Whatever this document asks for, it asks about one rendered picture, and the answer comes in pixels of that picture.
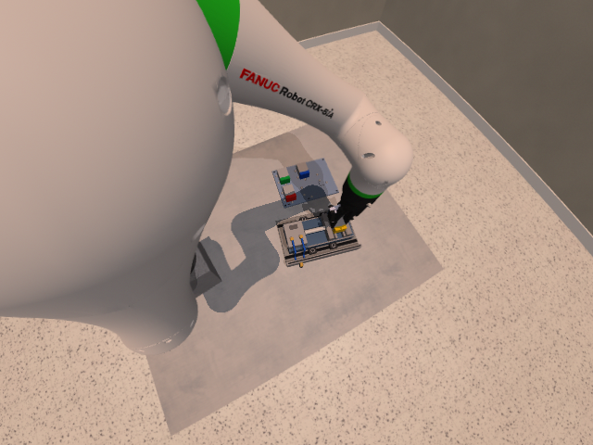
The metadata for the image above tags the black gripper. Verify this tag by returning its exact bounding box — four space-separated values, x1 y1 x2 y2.
327 193 367 228

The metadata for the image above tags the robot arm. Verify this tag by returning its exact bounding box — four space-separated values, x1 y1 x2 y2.
0 0 413 355

